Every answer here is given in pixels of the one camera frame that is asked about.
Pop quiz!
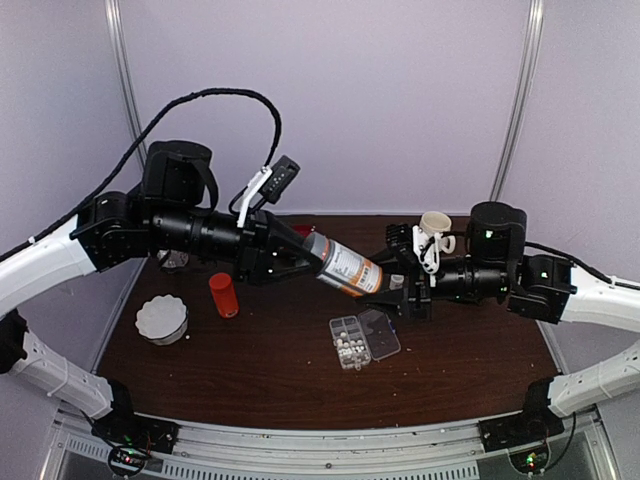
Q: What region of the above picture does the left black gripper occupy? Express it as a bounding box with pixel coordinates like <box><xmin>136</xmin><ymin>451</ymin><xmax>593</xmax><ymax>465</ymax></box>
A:
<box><xmin>154</xmin><ymin>205</ymin><xmax>326</xmax><ymax>290</ymax></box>

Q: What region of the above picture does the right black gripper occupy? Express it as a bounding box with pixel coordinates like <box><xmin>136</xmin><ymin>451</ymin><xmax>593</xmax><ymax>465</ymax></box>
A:
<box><xmin>353</xmin><ymin>245</ymin><xmax>512</xmax><ymax>325</ymax></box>

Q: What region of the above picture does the grey lid pill bottle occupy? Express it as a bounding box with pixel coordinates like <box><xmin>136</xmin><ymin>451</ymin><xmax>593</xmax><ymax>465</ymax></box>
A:
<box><xmin>304</xmin><ymin>232</ymin><xmax>383</xmax><ymax>297</ymax></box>

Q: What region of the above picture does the clear plastic pill organizer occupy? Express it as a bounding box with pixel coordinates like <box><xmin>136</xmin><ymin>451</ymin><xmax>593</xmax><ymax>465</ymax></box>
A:
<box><xmin>328</xmin><ymin>309</ymin><xmax>401</xmax><ymax>370</ymax></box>

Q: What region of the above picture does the white pill bottle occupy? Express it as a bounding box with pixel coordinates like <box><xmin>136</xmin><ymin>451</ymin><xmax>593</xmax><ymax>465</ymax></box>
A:
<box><xmin>389</xmin><ymin>274</ymin><xmax>404</xmax><ymax>290</ymax></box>

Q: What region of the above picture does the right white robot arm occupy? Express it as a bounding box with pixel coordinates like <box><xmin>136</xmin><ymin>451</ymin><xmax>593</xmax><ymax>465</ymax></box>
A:
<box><xmin>358</xmin><ymin>201</ymin><xmax>639</xmax><ymax>332</ymax></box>

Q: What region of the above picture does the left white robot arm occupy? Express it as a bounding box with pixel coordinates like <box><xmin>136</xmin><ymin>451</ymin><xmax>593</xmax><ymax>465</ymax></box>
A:
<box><xmin>1</xmin><ymin>140</ymin><xmax>320</xmax><ymax>444</ymax></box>

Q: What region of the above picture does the red floral plate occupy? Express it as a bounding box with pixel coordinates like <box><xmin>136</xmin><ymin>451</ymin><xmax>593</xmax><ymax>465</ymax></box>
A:
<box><xmin>292</xmin><ymin>224</ymin><xmax>314</xmax><ymax>237</ymax></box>

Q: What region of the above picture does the cream textured mug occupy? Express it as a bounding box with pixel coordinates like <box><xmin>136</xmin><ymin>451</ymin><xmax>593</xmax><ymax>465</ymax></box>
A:
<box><xmin>419</xmin><ymin>211</ymin><xmax>456</xmax><ymax>254</ymax></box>

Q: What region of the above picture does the orange pill bottle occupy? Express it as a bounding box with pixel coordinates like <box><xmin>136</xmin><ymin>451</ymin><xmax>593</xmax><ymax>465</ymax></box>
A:
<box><xmin>208</xmin><ymin>273</ymin><xmax>239</xmax><ymax>319</ymax></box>

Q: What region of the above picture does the yellow interior floral mug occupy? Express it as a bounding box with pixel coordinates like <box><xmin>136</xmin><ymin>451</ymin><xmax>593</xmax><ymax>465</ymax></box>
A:
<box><xmin>156</xmin><ymin>250</ymin><xmax>189</xmax><ymax>273</ymax></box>

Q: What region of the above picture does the white scalloped bowl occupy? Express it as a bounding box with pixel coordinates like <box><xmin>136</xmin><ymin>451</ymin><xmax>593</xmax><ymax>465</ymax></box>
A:
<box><xmin>135</xmin><ymin>295</ymin><xmax>188</xmax><ymax>346</ymax></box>

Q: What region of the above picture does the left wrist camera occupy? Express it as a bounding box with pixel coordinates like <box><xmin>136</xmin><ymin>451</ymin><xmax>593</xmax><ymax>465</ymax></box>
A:
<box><xmin>229</xmin><ymin>155</ymin><xmax>300</xmax><ymax>228</ymax></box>

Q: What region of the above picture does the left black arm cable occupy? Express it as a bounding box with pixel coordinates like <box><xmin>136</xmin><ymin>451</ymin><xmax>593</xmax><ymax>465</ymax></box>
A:
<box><xmin>0</xmin><ymin>87</ymin><xmax>283</xmax><ymax>261</ymax></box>

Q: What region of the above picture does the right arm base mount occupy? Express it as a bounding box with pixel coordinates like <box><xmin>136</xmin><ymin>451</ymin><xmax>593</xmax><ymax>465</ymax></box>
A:
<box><xmin>478</xmin><ymin>377</ymin><xmax>564</xmax><ymax>452</ymax></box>

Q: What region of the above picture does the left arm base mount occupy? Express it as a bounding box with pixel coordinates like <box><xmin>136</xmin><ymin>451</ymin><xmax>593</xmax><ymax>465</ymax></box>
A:
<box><xmin>91</xmin><ymin>380</ymin><xmax>179</xmax><ymax>454</ymax></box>

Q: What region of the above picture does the front aluminium rail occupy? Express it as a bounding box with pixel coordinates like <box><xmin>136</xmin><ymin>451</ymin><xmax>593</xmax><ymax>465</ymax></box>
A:
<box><xmin>36</xmin><ymin>411</ymin><xmax>622</xmax><ymax>479</ymax></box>

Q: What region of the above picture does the left aluminium frame post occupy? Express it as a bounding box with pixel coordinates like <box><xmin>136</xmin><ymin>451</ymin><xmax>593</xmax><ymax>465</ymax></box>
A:
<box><xmin>104</xmin><ymin>0</ymin><xmax>147</xmax><ymax>201</ymax></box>

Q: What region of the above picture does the aluminium frame post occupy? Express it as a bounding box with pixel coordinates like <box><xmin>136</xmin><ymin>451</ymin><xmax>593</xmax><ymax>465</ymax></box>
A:
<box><xmin>489</xmin><ymin>0</ymin><xmax>545</xmax><ymax>201</ymax></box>
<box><xmin>104</xmin><ymin>0</ymin><xmax>147</xmax><ymax>201</ymax></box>

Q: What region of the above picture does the right aluminium frame post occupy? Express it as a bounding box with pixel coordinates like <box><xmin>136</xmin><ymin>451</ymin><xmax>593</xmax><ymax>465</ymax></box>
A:
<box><xmin>489</xmin><ymin>0</ymin><xmax>545</xmax><ymax>201</ymax></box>

